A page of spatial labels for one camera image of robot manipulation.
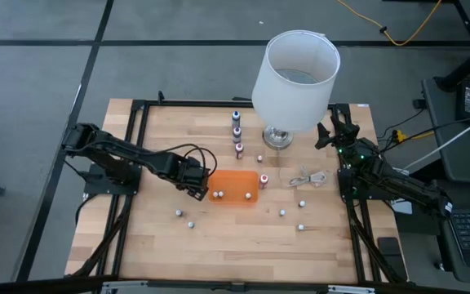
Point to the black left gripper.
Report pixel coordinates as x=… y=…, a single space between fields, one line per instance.
x=186 y=169

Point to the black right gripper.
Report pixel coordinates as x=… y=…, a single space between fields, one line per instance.
x=353 y=147

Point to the pink-tipped tall dye bottle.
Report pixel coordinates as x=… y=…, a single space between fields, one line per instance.
x=239 y=151

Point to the purple-tipped tall dye bottle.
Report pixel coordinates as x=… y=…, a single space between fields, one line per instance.
x=237 y=134

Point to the red-tipped tall dye bottle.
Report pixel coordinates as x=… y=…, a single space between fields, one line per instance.
x=263 y=181

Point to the blue-tipped tall dye bottle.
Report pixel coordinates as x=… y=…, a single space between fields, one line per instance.
x=236 y=120

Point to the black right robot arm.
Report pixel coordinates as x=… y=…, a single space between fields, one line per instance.
x=402 y=183

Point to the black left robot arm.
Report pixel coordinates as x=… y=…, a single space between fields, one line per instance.
x=116 y=147

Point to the orange translucent plastic bin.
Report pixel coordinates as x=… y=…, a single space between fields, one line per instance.
x=235 y=181

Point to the white shade silver table lamp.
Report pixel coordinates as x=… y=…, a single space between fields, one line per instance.
x=296 y=90

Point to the white paper slip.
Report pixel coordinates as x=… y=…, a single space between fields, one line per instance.
x=402 y=207

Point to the black smartphone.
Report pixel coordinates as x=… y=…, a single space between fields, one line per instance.
x=390 y=249

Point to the dark grey side table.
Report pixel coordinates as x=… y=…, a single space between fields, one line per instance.
x=463 y=155

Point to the black aluminium table frame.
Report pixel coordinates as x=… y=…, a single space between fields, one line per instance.
x=186 y=102

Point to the black desk leg frame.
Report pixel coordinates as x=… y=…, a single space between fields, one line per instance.
x=463 y=65

